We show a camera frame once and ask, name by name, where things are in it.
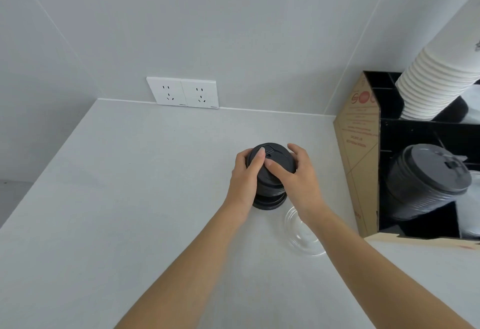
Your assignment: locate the person's right hand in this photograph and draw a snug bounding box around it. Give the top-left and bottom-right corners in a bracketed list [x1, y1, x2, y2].
[266, 143, 325, 225]

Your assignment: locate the person's left hand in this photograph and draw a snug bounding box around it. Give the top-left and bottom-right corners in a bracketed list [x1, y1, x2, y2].
[225, 148, 268, 223]

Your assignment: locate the short stack of black cup lids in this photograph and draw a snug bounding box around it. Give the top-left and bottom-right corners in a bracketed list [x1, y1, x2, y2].
[245, 142, 298, 212]

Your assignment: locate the person's left forearm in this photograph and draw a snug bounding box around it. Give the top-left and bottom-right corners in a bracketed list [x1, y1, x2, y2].
[112, 199, 250, 329]

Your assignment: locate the person's right forearm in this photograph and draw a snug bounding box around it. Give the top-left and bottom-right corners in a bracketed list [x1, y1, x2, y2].
[297, 205, 475, 329]

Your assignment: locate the clear plastic cup lid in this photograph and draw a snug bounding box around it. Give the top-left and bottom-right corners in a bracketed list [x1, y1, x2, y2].
[283, 206, 328, 257]

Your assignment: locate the brown cardboard box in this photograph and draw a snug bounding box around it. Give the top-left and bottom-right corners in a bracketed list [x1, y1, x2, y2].
[332, 71, 480, 251]

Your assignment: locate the tall stack of black lids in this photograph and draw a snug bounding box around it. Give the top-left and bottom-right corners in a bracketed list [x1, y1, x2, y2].
[385, 143, 473, 222]

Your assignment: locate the stack of white paper cups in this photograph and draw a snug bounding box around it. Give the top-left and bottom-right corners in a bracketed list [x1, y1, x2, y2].
[394, 0, 480, 121]

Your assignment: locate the black rounded lid stack end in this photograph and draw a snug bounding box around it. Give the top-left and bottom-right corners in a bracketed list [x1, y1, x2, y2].
[436, 95, 470, 123]

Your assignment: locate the stack of translucent lids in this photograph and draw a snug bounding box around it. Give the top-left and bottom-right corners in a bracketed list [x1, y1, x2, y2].
[455, 170, 480, 240]

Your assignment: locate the white wall socket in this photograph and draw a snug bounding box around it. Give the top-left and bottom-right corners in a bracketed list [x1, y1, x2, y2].
[181, 78, 220, 110]
[146, 76, 188, 107]

